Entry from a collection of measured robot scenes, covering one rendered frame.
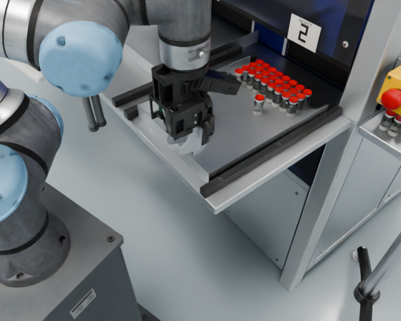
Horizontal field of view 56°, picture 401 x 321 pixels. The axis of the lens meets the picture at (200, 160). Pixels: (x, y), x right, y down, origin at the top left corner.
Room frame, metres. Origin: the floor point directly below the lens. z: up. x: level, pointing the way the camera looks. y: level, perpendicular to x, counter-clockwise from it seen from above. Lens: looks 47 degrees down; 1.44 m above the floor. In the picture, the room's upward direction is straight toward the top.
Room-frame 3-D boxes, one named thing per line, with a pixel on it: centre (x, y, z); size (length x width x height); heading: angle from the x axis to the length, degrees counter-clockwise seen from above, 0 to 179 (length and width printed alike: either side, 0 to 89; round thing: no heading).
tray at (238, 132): (0.66, -0.07, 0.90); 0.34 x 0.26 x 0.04; 127
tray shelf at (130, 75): (0.83, 0.00, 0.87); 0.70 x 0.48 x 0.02; 38
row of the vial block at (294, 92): (0.74, -0.18, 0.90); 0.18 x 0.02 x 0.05; 37
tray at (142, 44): (1.00, 0.05, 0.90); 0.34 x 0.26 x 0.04; 128
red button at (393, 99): (0.58, -0.37, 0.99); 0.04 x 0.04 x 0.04; 38
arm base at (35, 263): (0.37, 0.33, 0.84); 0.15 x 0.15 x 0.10
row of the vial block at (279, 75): (0.76, -0.20, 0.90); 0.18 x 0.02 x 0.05; 37
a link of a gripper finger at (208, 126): (0.50, 0.00, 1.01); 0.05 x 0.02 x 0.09; 38
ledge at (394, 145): (0.62, -0.45, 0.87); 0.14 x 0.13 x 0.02; 128
